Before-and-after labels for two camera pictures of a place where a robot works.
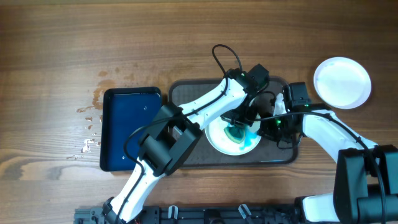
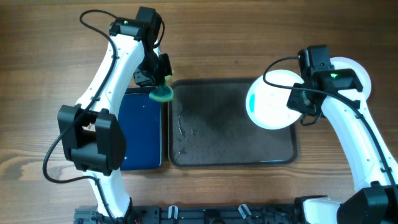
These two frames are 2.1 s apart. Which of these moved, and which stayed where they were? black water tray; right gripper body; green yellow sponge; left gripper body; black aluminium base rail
Moved: left gripper body; right gripper body; green yellow sponge
Stayed: black water tray; black aluminium base rail
